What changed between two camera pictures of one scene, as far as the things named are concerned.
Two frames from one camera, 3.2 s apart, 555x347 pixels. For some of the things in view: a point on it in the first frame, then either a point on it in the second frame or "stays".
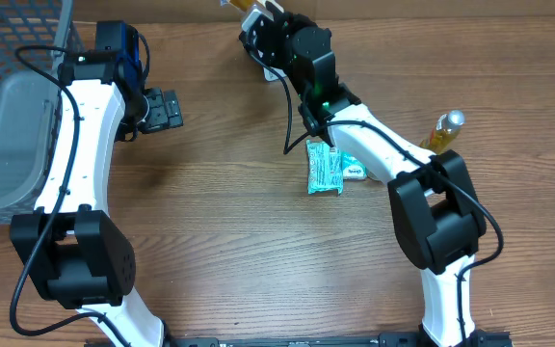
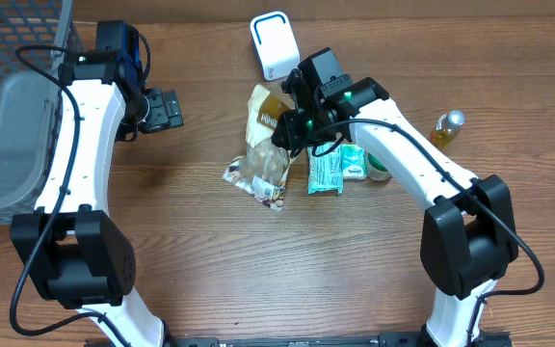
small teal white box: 352,168 stays
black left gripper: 159,117 stays
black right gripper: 284,28 to 294,131
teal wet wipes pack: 324,167 stays
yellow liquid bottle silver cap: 444,131 stays
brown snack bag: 246,4 to 263,171
